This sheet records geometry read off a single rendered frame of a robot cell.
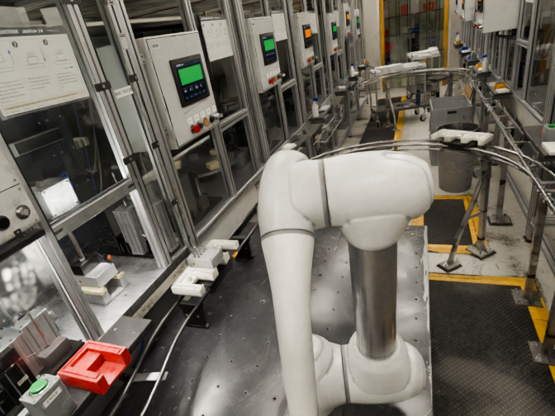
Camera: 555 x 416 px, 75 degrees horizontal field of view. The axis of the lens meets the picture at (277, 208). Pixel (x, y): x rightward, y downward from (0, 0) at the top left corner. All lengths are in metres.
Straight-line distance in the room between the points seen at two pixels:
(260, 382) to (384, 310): 0.64
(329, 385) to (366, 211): 0.57
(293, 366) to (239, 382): 0.74
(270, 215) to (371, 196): 0.18
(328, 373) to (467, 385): 1.24
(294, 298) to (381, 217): 0.21
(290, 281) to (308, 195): 0.15
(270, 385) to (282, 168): 0.87
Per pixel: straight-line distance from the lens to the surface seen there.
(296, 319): 0.62
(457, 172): 3.88
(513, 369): 2.33
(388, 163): 0.66
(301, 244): 0.63
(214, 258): 1.58
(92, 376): 1.23
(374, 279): 0.79
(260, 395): 1.35
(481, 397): 2.19
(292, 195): 0.64
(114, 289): 1.65
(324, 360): 1.06
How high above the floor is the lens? 1.74
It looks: 26 degrees down
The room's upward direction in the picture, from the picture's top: 11 degrees counter-clockwise
